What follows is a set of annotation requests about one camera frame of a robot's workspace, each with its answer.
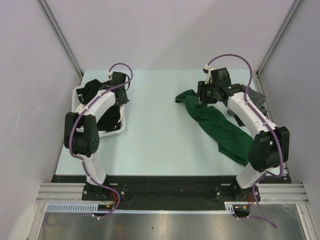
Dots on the black t shirt in basket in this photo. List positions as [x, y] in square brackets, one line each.
[111, 119]

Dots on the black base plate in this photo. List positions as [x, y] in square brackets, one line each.
[161, 205]

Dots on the aluminium corner post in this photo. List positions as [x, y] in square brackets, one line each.
[54, 24]
[279, 35]

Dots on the green t shirt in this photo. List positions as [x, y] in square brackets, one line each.
[232, 141]

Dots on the left aluminium corner post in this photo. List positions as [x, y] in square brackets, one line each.
[54, 24]

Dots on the right aluminium corner post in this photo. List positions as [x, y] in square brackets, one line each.
[279, 35]

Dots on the white plastic basket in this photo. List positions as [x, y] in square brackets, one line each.
[102, 134]

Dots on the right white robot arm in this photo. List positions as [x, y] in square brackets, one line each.
[270, 147]

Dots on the blue slotted cable duct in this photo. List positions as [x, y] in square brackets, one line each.
[72, 207]

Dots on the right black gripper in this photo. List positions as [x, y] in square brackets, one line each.
[202, 97]

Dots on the white t shirt in basket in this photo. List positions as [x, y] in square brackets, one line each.
[94, 120]

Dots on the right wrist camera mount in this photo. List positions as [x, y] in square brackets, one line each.
[207, 70]

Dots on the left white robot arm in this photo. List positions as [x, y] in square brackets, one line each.
[85, 149]

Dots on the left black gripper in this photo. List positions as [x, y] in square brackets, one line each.
[124, 100]

